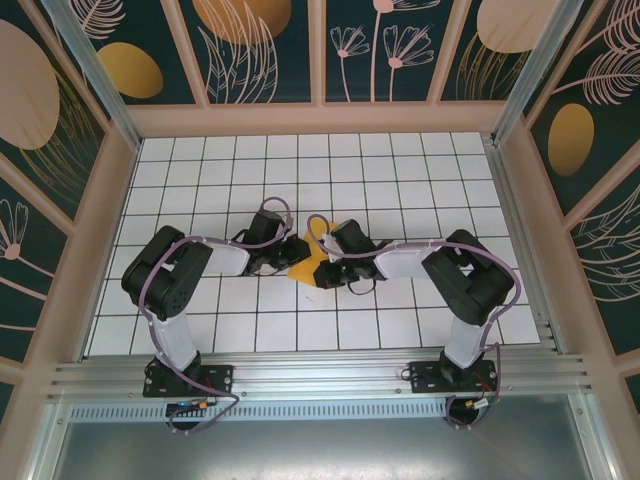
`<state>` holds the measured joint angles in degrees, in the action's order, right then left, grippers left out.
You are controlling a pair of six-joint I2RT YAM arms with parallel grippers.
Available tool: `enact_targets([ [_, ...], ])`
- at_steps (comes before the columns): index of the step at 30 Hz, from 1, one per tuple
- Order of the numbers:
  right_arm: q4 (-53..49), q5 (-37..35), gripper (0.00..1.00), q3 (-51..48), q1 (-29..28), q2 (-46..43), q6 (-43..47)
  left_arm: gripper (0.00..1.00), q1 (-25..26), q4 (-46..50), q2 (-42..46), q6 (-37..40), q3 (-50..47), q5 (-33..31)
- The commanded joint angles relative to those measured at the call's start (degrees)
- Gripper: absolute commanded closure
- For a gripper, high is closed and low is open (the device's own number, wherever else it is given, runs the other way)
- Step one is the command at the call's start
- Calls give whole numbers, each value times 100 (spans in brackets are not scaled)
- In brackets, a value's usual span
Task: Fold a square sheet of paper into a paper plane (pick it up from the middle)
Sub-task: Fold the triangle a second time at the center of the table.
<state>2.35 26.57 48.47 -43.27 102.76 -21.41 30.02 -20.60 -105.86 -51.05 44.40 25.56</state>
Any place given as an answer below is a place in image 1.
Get grey metal sheet panel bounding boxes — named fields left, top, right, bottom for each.
left=29, top=394, right=619, bottom=480

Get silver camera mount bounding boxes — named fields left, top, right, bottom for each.
left=321, top=230, right=341, bottom=265

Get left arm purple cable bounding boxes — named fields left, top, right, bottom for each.
left=139, top=196, right=246, bottom=436

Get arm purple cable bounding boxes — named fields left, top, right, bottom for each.
left=305, top=214, right=521, bottom=431
left=139, top=196, right=246, bottom=436

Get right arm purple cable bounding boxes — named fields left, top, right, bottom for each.
left=305, top=214, right=521, bottom=431

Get aluminium mounting rail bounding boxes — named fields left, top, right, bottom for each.
left=47, top=352, right=597, bottom=401

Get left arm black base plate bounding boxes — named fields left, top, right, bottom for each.
left=143, top=363, right=236, bottom=399

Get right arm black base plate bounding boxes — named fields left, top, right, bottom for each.
left=408, top=360, right=501, bottom=396

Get aluminium side rail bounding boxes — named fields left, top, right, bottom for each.
left=482, top=134, right=560, bottom=354

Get slotted cable tray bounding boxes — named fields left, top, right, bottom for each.
left=69, top=402, right=451, bottom=423

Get aluminium frame post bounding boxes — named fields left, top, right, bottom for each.
left=489, top=0, right=586, bottom=147
left=39, top=0, right=142, bottom=153

